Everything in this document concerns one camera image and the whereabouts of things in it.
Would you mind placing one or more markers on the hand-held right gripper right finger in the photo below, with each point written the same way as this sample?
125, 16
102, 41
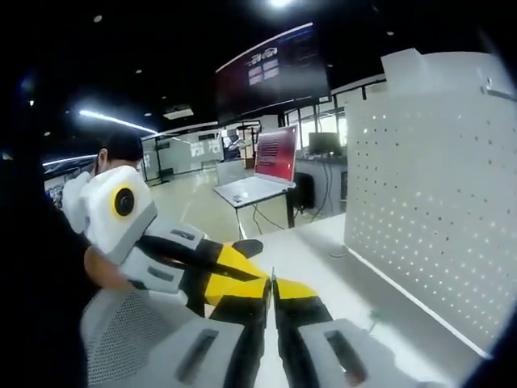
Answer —
303, 323

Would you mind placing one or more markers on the long ceiling strip light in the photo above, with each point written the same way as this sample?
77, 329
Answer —
117, 120

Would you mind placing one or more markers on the white perforated mounting plate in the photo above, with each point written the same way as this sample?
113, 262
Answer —
436, 202

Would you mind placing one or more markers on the open laptop with red screen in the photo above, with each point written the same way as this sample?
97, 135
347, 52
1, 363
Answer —
276, 153

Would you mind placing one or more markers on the black computer monitor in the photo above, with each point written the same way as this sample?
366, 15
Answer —
325, 142

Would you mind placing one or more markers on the black-legged laptop table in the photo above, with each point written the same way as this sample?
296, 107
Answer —
291, 210

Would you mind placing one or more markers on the person's left hand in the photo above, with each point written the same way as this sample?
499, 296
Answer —
105, 271

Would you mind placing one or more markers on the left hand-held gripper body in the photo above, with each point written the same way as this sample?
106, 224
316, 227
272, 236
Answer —
105, 218

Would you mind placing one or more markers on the grey metal bracket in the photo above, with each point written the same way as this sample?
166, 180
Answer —
501, 87

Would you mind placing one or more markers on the person's head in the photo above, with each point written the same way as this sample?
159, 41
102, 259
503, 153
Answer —
121, 145

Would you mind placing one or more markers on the large dark wall screen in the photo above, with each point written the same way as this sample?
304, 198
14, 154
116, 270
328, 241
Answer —
274, 72

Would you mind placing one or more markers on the black computer tower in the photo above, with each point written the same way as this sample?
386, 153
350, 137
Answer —
305, 192

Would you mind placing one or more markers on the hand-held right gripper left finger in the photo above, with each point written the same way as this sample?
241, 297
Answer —
238, 339

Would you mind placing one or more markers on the white rectangular box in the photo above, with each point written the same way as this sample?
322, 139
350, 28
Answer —
402, 68

